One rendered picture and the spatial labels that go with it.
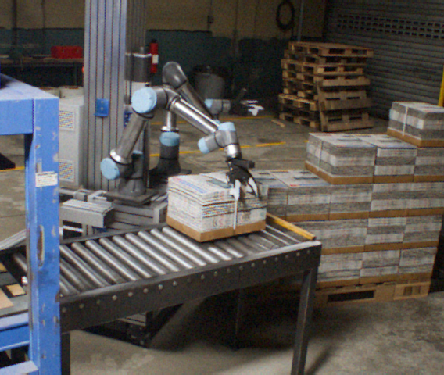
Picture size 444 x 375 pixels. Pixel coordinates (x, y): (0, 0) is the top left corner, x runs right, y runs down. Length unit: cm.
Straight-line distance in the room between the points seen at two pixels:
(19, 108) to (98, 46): 176
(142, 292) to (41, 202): 70
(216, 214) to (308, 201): 110
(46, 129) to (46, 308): 55
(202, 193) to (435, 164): 192
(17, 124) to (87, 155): 188
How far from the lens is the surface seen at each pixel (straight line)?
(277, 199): 364
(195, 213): 275
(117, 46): 341
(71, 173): 363
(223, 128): 278
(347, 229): 393
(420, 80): 1132
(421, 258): 437
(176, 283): 244
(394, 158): 397
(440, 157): 417
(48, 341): 204
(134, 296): 236
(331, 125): 982
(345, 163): 379
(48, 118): 178
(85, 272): 248
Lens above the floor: 183
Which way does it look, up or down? 17 degrees down
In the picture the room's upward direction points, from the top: 5 degrees clockwise
